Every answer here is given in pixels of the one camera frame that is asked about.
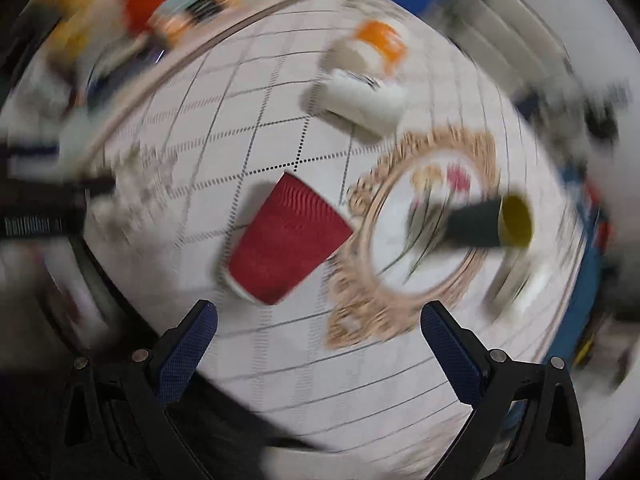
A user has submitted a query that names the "red ribbed paper cup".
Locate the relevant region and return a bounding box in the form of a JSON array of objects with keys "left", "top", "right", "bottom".
[{"left": 224, "top": 172, "right": 352, "bottom": 306}]

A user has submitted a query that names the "white cup with calligraphy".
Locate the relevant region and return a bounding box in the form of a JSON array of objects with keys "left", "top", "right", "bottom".
[{"left": 484, "top": 249, "right": 551, "bottom": 321}]

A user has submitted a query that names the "dark green paper cup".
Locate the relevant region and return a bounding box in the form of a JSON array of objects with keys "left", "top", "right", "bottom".
[{"left": 444, "top": 194, "right": 534, "bottom": 248}]

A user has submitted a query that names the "white printed cup lying down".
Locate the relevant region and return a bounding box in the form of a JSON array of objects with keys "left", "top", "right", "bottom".
[{"left": 317, "top": 70, "right": 408, "bottom": 138}]

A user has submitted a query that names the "orange and white paper cup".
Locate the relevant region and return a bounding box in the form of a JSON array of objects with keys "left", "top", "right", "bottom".
[{"left": 322, "top": 18, "right": 411, "bottom": 79}]

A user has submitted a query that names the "blue quilted blanket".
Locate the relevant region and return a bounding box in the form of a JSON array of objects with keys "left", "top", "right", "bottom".
[{"left": 544, "top": 166, "right": 611, "bottom": 367}]

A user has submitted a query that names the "bag of yellow chips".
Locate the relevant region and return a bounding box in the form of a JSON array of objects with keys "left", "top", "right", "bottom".
[{"left": 32, "top": 0, "right": 126, "bottom": 76}]

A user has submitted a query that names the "pack of batteries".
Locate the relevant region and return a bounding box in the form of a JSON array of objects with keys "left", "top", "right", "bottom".
[{"left": 148, "top": 0, "right": 240, "bottom": 46}]

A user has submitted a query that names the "floral patterned tablecloth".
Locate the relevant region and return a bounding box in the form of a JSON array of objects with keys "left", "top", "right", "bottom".
[{"left": 87, "top": 0, "right": 585, "bottom": 479}]

